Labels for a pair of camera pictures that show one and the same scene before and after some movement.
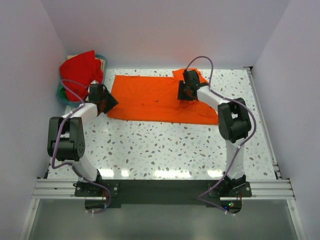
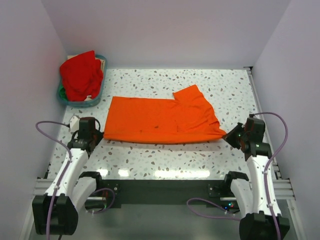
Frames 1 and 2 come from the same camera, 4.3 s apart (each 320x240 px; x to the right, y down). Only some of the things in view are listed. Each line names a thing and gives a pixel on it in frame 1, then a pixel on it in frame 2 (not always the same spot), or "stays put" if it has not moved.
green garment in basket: (63, 93) stays put
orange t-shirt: (156, 98) -> (189, 116)
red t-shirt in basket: (77, 72) stays put
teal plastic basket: (79, 103) stays put
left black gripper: (112, 102) -> (99, 136)
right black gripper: (181, 96) -> (229, 136)
